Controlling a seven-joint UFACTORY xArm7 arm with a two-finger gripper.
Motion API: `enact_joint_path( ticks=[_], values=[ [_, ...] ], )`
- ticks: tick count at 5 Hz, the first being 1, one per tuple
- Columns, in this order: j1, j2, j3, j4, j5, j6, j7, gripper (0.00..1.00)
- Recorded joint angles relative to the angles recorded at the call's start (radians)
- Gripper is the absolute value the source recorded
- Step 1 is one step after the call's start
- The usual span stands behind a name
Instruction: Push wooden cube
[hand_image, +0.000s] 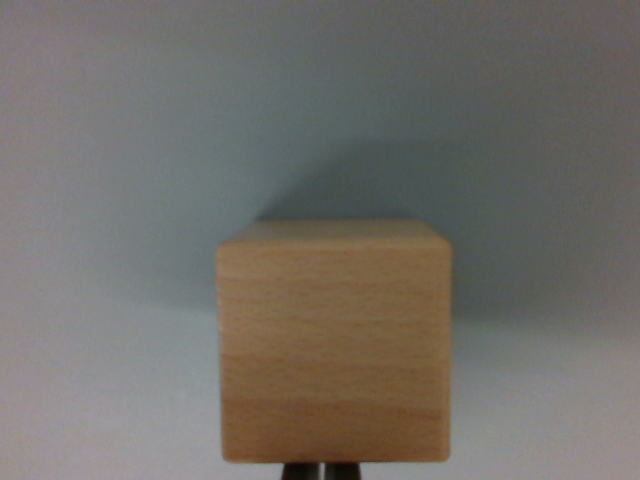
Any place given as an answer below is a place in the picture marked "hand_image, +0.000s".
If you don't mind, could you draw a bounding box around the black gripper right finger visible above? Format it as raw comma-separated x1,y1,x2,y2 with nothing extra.
324,461,364,480

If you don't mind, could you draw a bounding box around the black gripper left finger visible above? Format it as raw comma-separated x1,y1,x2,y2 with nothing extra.
281,461,324,480

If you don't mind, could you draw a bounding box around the wooden cube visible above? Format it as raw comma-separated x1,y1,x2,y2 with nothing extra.
215,218,455,464

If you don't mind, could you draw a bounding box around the white plastic tray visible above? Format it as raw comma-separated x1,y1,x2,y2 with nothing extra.
0,0,640,480

